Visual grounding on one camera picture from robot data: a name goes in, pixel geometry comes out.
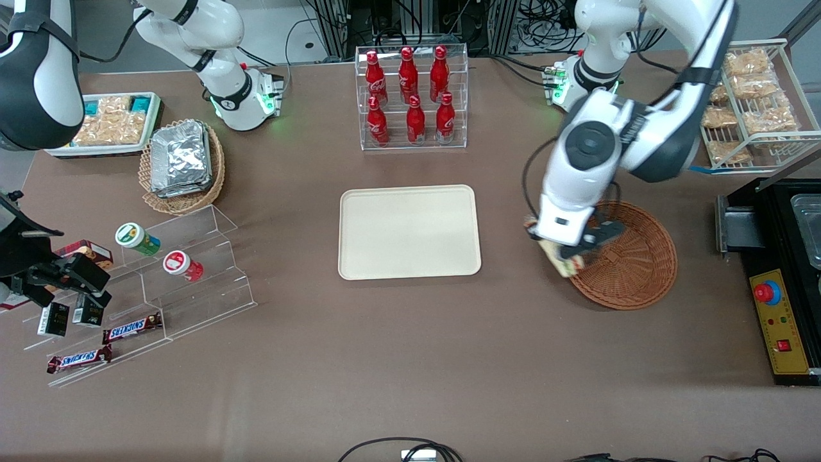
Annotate silver foil container stack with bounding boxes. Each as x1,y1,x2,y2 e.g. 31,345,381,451
149,121,214,199

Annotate brown chocolate box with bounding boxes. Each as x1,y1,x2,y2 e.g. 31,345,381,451
53,239,114,270

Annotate red cola bottle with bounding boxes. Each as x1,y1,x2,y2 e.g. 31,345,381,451
365,51,389,107
398,46,419,103
406,95,426,146
429,45,450,103
366,95,390,147
436,92,456,144

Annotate brown round wicker basket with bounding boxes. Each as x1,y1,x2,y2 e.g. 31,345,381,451
568,201,678,311

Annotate snickers chocolate bar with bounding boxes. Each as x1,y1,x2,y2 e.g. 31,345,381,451
103,312,164,345
46,345,114,375

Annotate small black box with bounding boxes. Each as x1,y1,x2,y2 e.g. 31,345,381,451
37,302,70,338
72,294,105,327

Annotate white wire rack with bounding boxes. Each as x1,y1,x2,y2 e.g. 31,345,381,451
696,38,821,171

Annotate grey metal bracket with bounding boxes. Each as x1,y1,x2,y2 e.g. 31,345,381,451
715,194,767,254

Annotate aluminium frame post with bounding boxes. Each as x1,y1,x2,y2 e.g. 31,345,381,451
319,0,350,60
489,0,519,55

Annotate clear acrylic stepped shelf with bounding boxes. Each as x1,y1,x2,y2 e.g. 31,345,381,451
22,204,258,389

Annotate clear acrylic bottle rack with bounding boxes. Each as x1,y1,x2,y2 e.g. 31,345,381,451
355,44,469,151

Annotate white rectangular bin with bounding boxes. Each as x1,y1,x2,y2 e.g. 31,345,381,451
45,92,164,158

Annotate black yellow control box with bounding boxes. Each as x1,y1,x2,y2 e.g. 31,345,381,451
725,176,821,387

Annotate tangled black cables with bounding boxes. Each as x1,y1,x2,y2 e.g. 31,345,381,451
518,0,581,52

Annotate triangle sandwich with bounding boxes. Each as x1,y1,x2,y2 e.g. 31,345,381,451
525,215,586,278

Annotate light oval wicker basket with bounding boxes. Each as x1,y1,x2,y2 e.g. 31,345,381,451
139,119,226,216

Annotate black cable loop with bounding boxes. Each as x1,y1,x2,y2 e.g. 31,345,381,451
338,437,464,462

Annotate red snack cup white lid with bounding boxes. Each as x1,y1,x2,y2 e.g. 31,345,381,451
162,250,205,283

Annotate green snack cup white lid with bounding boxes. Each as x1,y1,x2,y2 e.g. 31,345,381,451
115,222,162,257

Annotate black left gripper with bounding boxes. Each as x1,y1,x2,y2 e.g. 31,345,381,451
564,221,627,264

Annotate snack bag teal label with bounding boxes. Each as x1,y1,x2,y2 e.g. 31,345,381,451
72,112,147,147
83,95,159,117

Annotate cream plastic tray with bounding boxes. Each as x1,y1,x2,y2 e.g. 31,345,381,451
338,184,482,281

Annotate yellow emergency stop panel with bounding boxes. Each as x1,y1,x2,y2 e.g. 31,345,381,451
749,268,812,376

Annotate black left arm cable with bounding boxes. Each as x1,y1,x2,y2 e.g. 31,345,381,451
521,137,560,224

